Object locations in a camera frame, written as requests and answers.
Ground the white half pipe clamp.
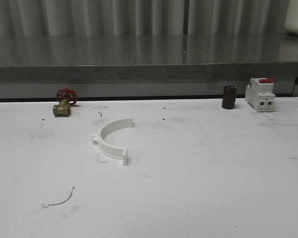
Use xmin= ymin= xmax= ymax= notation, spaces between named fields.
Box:
xmin=91 ymin=116 xmax=133 ymax=166

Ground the dark brown cylindrical coupling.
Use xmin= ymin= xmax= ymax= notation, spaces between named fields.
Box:
xmin=222 ymin=86 xmax=237 ymax=110

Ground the white container on counter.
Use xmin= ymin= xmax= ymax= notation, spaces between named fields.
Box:
xmin=284 ymin=0 xmax=298 ymax=35

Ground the brass valve with red handle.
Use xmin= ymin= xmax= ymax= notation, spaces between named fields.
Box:
xmin=53 ymin=88 xmax=78 ymax=117

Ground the white circuit breaker red switch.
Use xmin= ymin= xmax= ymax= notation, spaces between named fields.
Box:
xmin=245 ymin=78 xmax=276 ymax=112

